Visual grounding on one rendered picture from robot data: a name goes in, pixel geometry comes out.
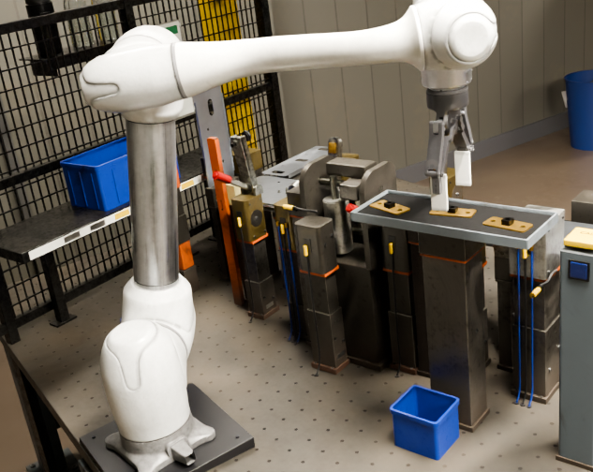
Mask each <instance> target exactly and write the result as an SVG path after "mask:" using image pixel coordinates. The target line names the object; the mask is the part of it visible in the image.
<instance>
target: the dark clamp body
mask: <svg viewBox="0 0 593 472"><path fill-rule="evenodd" d="M380 235H381V246H382V256H383V271H386V272H387V274H388V286H389V296H390V307H391V309H390V310H389V311H388V314H389V325H390V336H391V347H392V357H393V361H392V362H391V363H390V365H391V368H393V369H395V370H398V371H397V374H396V375H394V377H400V375H398V374H399V371H402V372H405V373H409V374H412V375H415V376H416V375H417V370H418V369H419V356H418V343H417V330H416V317H415V303H414V290H413V277H412V264H411V251H410V243H408V234H407V230H406V229H396V228H390V227H383V226H380Z"/></svg>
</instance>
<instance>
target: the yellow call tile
mask: <svg viewBox="0 0 593 472"><path fill-rule="evenodd" d="M564 245H566V246H572V247H579V248H582V249H590V250H593V229H582V228H575V229H574V230H573V231H572V232H571V233H570V234H569V235H568V236H567V237H566V238H565V239H564Z"/></svg>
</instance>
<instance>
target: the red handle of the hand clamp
mask: <svg viewBox="0 0 593 472"><path fill-rule="evenodd" d="M213 179H215V180H218V181H219V182H222V183H224V184H233V185H235V186H238V187H240V188H242V189H245V190H246V191H249V192H252V189H251V185H250V184H245V183H242V182H240V181H237V180H235V179H232V178H231V177H230V176H229V175H227V174H224V173H222V172H219V171H215V172H214V173H213Z"/></svg>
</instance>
